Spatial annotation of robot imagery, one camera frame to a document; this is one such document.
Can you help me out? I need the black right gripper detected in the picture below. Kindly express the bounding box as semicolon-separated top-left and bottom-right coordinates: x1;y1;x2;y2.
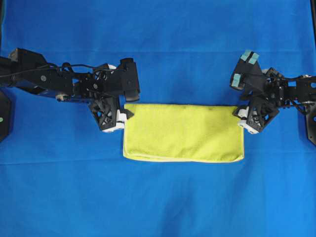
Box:
233;97;279;134

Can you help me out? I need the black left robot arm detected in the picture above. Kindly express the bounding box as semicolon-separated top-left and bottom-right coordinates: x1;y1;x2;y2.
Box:
0;48;140;133

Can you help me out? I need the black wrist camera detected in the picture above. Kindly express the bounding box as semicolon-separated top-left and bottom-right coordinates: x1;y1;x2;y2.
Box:
117;58;140;102
230;50;267;101

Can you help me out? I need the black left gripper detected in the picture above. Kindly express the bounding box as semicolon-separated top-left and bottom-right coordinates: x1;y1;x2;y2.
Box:
89;97;134;133

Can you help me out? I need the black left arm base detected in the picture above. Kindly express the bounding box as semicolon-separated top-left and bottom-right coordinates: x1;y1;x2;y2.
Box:
0;91;12;142

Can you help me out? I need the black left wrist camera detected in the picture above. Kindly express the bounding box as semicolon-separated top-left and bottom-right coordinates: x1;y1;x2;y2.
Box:
117;58;140;102

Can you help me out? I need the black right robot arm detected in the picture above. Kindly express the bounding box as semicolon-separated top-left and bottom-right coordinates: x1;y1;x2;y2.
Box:
231;68;316;134

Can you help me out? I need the yellow-green towel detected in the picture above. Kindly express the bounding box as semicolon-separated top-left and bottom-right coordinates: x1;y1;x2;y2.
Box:
123;104;244;163

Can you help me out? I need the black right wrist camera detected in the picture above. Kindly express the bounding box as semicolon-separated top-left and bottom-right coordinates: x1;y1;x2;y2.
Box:
230;50;267;101

